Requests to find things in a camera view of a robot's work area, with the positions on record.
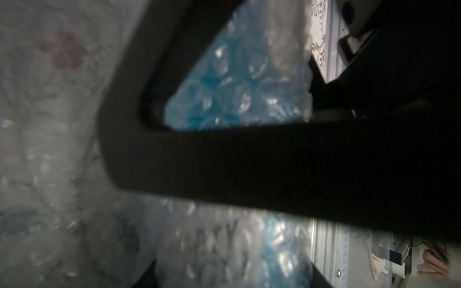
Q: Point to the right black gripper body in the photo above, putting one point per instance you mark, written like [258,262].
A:
[403,63]

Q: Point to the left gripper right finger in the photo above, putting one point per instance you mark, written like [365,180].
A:
[318,280]

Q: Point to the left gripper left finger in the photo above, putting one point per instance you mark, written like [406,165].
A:
[148,279]

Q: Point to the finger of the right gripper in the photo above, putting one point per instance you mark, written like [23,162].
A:
[398,176]

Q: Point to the bubble wrap sheet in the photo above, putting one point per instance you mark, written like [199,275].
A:
[63,223]

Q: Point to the blue liquid glass bottle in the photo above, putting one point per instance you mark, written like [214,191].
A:
[253,74]

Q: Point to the aluminium front rail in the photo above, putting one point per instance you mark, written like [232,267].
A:
[330,246]

